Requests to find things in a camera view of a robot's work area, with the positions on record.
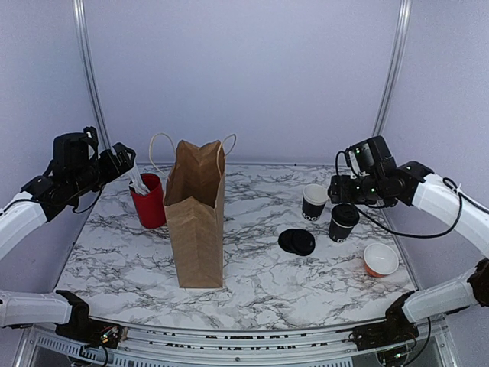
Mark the left aluminium post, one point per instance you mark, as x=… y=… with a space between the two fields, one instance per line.
x=90 y=74

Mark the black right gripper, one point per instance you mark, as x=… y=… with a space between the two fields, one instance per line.
x=341 y=193

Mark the right aluminium post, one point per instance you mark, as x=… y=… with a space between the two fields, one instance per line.
x=395 y=65

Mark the black paper coffee cup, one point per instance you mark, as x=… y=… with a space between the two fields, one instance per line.
x=338 y=233

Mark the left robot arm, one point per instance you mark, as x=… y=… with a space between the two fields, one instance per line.
x=25 y=239

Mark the black plastic cup lid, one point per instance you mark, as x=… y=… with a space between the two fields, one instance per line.
x=345 y=214

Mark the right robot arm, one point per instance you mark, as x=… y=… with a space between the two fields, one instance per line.
x=442 y=198

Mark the aluminium post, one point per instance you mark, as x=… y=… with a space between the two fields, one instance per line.
x=395 y=65
x=90 y=74

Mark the red cylindrical holder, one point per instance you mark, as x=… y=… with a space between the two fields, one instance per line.
x=150 y=207

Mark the orange white bowl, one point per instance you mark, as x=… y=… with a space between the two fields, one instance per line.
x=380 y=260

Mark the stack of black lids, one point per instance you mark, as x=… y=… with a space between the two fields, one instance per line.
x=297 y=241

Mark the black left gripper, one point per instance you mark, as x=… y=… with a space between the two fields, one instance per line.
x=113 y=170

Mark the brown paper bag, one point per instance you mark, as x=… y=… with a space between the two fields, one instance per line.
x=193 y=201

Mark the white straw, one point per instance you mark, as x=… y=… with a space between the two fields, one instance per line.
x=135 y=175
x=139 y=189

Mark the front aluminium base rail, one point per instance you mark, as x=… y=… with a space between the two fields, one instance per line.
x=168 y=346

